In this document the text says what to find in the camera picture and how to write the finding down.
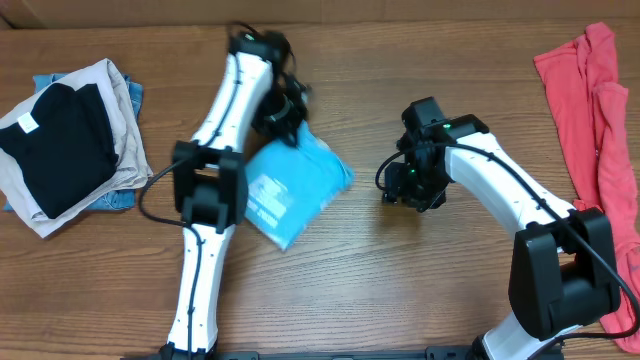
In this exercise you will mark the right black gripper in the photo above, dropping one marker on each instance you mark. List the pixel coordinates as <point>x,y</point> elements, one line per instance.
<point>396,190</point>

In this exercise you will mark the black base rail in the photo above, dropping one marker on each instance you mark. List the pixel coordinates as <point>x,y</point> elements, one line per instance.
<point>350,355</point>

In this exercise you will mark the red t-shirt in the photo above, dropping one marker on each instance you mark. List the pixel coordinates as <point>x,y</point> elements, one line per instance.
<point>588,106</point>

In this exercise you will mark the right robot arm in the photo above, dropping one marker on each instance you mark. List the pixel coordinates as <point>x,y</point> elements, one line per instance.
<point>562,260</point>

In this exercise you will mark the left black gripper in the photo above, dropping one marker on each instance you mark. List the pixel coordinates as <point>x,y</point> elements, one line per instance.
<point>284,129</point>

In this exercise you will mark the folded black t-shirt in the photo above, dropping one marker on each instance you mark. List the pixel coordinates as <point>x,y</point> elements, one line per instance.
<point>64,148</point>

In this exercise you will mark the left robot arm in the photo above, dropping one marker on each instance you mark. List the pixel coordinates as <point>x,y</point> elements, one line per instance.
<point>210,181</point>

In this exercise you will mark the light blue printed t-shirt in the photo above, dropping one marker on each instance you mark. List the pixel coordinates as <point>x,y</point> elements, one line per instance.
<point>289,186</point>

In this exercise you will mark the folded beige garment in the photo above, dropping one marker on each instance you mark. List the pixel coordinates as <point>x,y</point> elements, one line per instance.
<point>122,99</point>

